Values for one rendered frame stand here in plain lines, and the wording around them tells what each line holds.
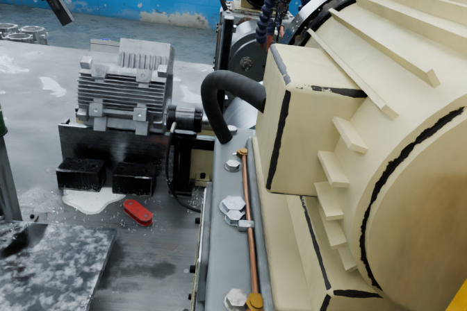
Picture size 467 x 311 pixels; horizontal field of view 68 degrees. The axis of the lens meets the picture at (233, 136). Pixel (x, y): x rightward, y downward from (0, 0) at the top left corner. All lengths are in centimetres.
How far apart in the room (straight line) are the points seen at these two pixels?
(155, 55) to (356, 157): 73
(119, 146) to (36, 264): 40
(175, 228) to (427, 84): 70
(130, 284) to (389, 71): 62
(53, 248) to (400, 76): 57
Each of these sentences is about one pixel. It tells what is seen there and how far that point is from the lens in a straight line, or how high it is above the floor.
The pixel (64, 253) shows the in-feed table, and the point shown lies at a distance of 64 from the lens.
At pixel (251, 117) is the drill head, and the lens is 56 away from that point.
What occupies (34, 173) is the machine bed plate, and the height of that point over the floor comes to 80.
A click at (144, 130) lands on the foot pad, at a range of 87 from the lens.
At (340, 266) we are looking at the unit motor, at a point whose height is 121.
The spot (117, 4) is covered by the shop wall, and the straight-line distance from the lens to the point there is 677.
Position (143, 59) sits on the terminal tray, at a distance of 88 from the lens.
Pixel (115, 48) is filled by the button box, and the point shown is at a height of 106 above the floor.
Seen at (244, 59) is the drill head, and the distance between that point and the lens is 109.
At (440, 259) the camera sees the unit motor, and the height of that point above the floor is 125.
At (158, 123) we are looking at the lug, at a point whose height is 98.
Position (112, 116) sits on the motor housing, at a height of 98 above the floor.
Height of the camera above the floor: 137
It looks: 29 degrees down
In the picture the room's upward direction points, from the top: 8 degrees clockwise
